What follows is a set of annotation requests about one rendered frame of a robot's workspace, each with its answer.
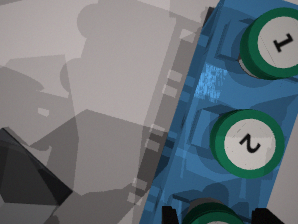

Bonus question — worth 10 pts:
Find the green screw cap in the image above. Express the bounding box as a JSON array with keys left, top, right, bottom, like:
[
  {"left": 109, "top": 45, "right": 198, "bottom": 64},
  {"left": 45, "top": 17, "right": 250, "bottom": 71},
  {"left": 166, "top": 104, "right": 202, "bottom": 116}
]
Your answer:
[
  {"left": 240, "top": 7, "right": 298, "bottom": 80},
  {"left": 182, "top": 202, "right": 245, "bottom": 224},
  {"left": 209, "top": 109, "right": 285, "bottom": 179}
]

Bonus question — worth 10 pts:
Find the grey two-button control box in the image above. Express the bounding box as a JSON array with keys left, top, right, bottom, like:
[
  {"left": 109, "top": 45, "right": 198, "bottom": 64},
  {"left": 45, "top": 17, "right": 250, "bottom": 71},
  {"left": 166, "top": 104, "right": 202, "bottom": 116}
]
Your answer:
[{"left": 0, "top": 128, "right": 73, "bottom": 224}]

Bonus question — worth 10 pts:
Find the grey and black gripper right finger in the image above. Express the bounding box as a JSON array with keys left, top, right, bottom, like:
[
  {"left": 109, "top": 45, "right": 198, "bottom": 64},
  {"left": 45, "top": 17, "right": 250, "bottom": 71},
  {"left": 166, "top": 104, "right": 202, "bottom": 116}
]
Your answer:
[{"left": 251, "top": 208, "right": 284, "bottom": 224}]

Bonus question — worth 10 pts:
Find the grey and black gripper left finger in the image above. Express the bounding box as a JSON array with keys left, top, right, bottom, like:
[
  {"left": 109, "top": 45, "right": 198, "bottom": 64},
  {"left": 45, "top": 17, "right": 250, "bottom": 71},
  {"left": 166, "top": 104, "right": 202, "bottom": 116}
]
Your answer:
[{"left": 162, "top": 206, "right": 179, "bottom": 224}]

